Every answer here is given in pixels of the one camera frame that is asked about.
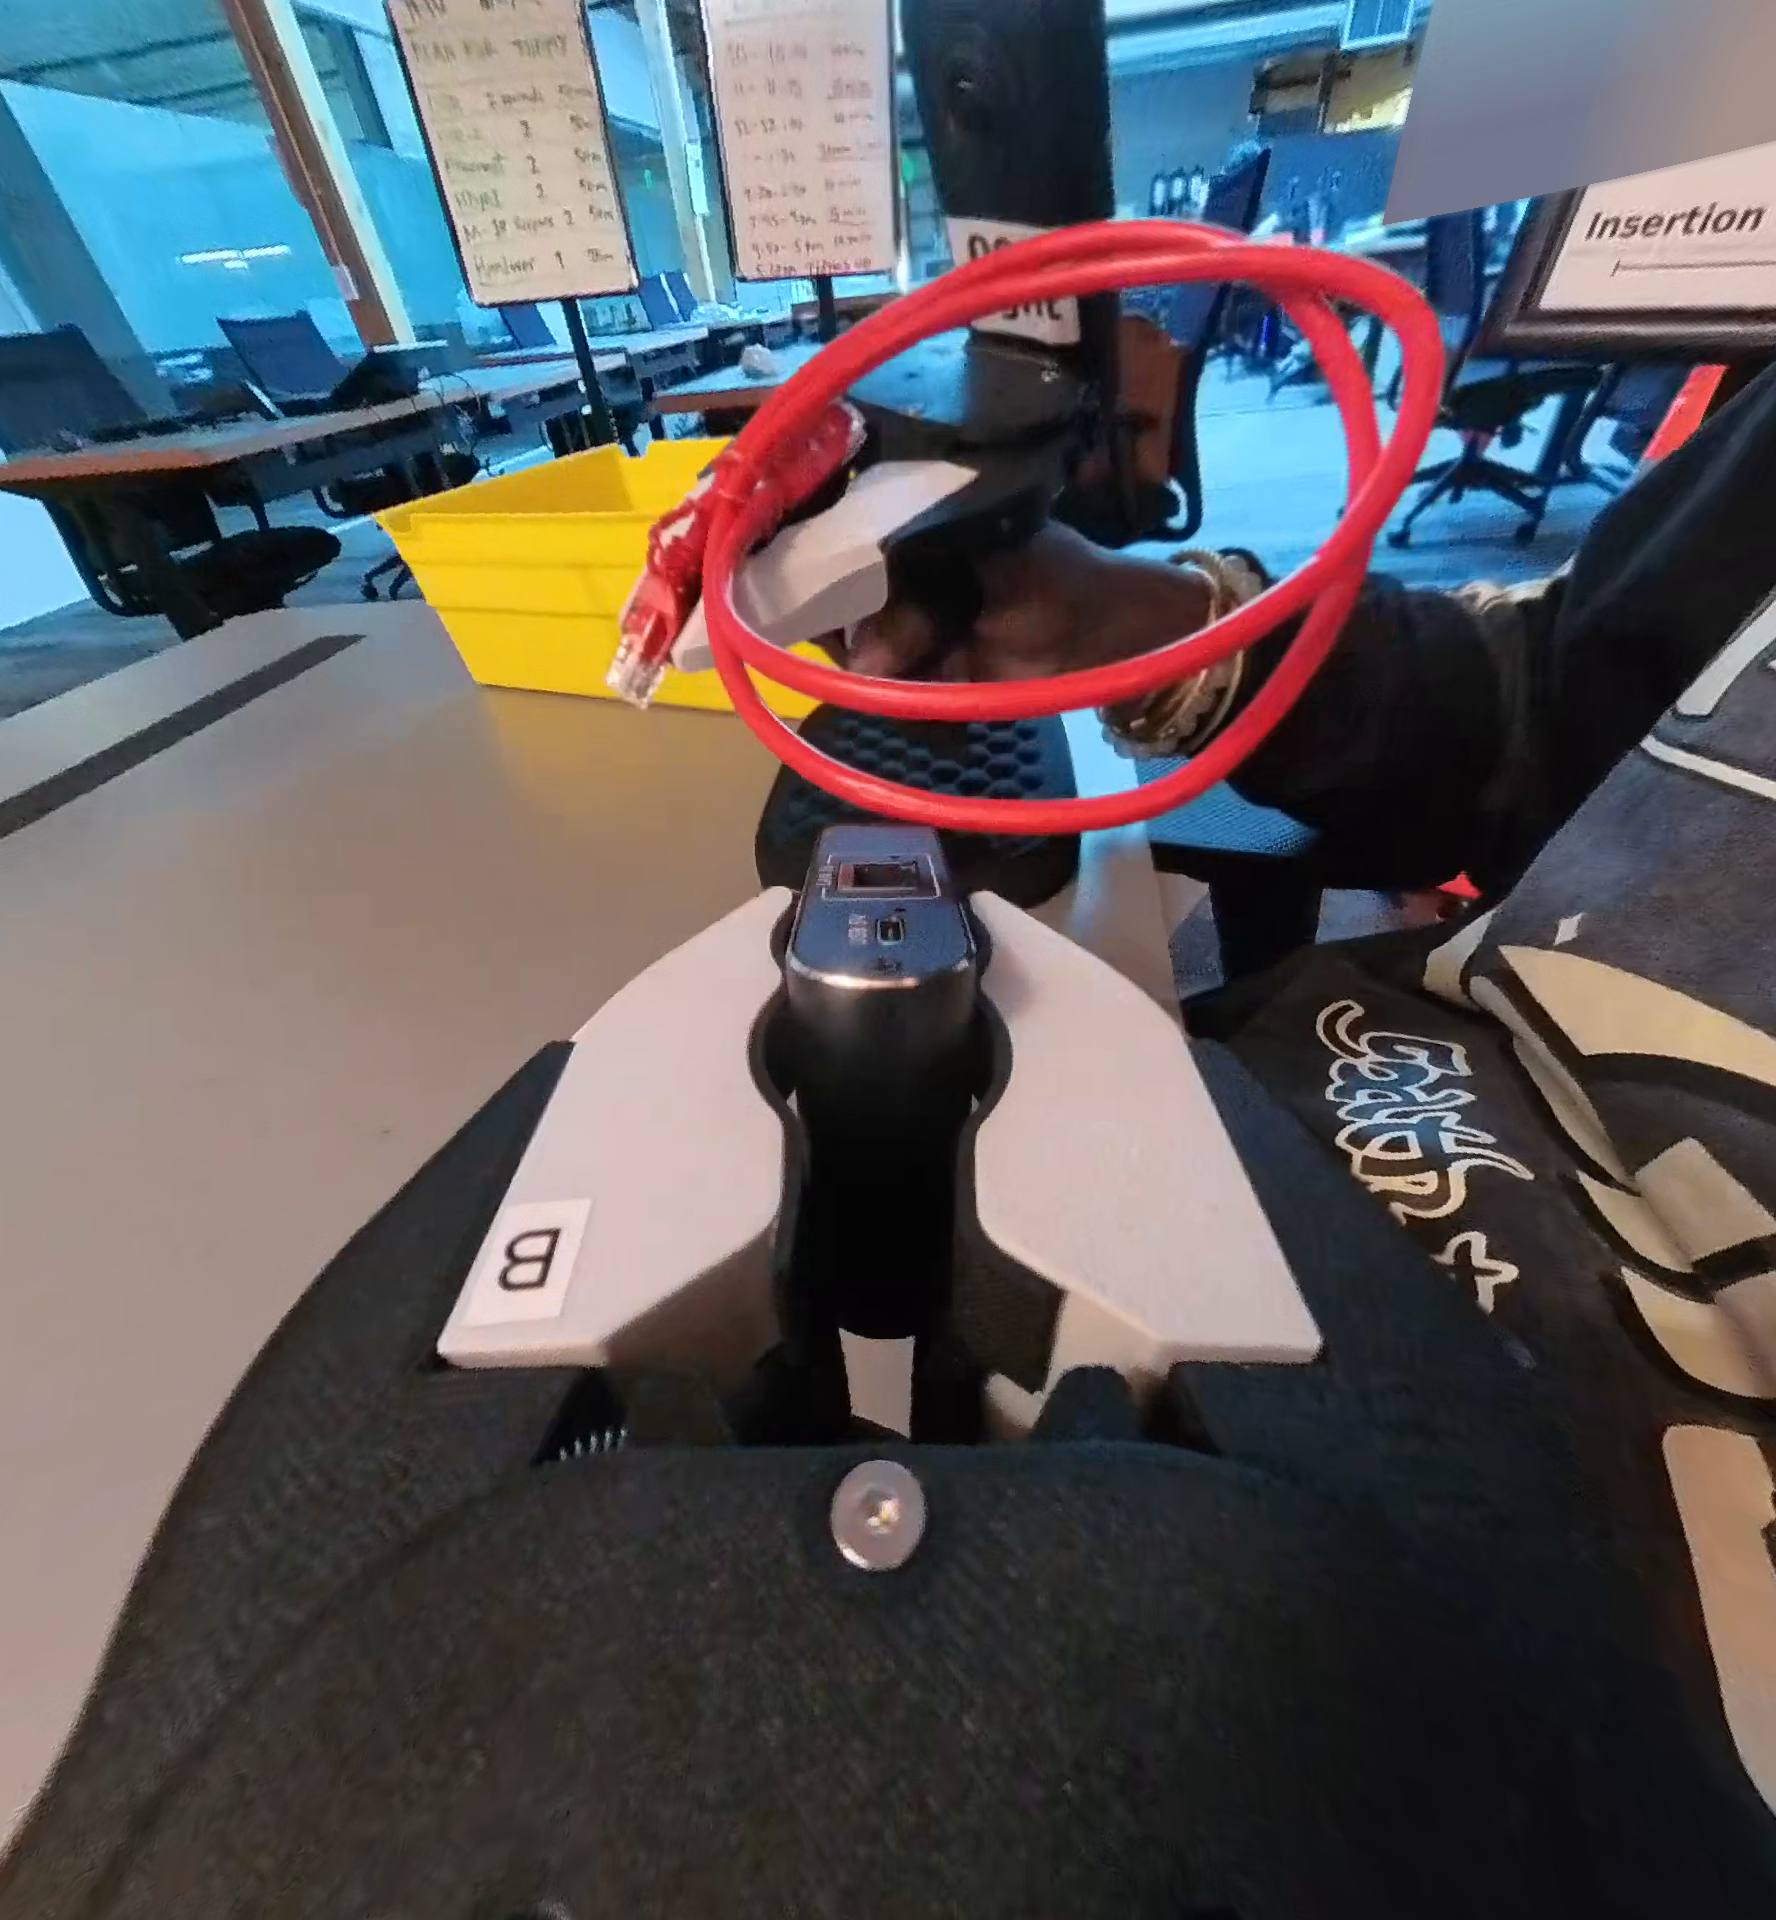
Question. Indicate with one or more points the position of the long wooden office desk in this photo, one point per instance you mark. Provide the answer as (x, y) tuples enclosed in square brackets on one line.
[(153, 450)]

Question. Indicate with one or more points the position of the person's right hand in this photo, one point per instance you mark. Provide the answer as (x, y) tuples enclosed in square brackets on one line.
[(1038, 601)]

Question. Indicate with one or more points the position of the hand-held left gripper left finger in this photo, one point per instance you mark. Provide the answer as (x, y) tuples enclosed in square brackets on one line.
[(649, 1141)]

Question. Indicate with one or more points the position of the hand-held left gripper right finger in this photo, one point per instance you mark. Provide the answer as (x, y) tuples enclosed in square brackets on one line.
[(1128, 1171)]

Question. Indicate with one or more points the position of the handwritten whiteboard on stand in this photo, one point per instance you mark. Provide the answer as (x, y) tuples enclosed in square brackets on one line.
[(798, 135), (513, 151)]

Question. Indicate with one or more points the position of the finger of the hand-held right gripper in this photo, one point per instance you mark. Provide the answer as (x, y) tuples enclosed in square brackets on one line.
[(902, 503), (791, 592)]

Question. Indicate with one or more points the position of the black ethernet port adapter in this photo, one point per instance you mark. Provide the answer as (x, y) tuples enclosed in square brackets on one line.
[(881, 1081)]

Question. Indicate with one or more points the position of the framed marker sign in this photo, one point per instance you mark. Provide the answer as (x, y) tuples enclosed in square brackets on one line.
[(1699, 240)]

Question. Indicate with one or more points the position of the person's right forearm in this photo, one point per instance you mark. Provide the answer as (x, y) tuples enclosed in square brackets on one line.
[(1428, 720)]

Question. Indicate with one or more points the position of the yellow plastic bin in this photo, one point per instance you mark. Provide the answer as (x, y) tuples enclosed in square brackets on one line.
[(528, 584)]

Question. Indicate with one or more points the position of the dark printed shirt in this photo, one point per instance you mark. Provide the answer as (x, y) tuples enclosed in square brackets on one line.
[(1653, 1200)]

